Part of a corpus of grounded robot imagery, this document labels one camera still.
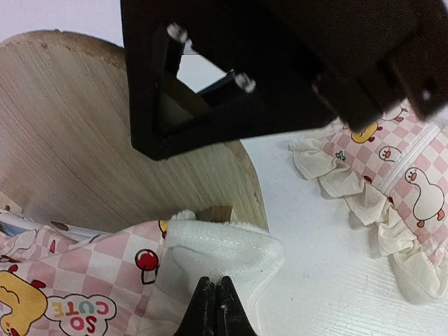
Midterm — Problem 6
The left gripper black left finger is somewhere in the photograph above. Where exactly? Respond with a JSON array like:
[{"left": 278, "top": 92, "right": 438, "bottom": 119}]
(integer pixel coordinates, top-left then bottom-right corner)
[{"left": 176, "top": 276, "right": 215, "bottom": 336}]

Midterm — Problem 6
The wooden pet bed frame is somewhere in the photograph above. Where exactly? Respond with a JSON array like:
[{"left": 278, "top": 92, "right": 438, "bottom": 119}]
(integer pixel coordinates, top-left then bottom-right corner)
[{"left": 1, "top": 31, "right": 267, "bottom": 232}]

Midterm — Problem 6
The blue white striped mattress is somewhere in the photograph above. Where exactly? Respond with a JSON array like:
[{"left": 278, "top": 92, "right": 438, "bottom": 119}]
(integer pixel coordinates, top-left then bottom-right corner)
[{"left": 1, "top": 209, "right": 108, "bottom": 242}]

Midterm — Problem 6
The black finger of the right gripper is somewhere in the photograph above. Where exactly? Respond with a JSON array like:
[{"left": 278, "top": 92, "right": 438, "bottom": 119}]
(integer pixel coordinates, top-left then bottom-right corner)
[{"left": 120, "top": 1, "right": 318, "bottom": 161}]

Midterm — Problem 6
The duck print ruffled pillow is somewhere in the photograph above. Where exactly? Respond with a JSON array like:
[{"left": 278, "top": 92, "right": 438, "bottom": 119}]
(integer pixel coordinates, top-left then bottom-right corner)
[{"left": 290, "top": 101, "right": 447, "bottom": 304}]

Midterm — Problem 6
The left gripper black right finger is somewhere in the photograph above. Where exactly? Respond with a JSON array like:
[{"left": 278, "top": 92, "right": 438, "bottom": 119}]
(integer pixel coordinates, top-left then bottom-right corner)
[{"left": 215, "top": 276, "right": 257, "bottom": 336}]

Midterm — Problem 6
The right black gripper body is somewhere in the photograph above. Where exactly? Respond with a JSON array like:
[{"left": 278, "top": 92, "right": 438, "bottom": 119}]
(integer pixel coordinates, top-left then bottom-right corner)
[{"left": 269, "top": 1, "right": 447, "bottom": 133}]

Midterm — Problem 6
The duck print ruffled bed cover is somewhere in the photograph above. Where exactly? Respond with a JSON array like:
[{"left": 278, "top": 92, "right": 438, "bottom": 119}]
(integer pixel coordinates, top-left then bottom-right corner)
[{"left": 1, "top": 210, "right": 285, "bottom": 335}]

